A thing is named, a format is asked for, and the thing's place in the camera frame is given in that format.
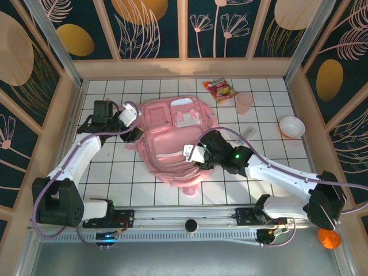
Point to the white bowl with orange rim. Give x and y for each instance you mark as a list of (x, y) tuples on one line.
[(291, 126)]

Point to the aluminium frame post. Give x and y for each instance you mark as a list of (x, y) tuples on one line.
[(54, 40), (309, 40)]

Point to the aluminium side rail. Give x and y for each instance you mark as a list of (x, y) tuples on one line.
[(77, 109)]

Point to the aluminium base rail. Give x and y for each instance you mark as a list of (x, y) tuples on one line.
[(172, 212)]

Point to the orange crumpled ball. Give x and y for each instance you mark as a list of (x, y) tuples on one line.
[(329, 238)]

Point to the colourful snack bag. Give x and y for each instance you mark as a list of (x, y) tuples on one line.
[(220, 91)]

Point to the translucent pink cup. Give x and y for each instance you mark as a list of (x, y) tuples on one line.
[(243, 104)]

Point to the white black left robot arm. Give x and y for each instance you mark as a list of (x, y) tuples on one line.
[(74, 161)]

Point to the black controller board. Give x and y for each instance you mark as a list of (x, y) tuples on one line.
[(105, 238), (268, 234)]

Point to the pink backpack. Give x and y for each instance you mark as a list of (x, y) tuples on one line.
[(172, 143)]

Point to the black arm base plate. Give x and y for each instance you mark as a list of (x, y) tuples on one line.
[(244, 215), (126, 217)]

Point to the black round knob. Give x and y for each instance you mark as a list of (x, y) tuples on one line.
[(191, 225)]

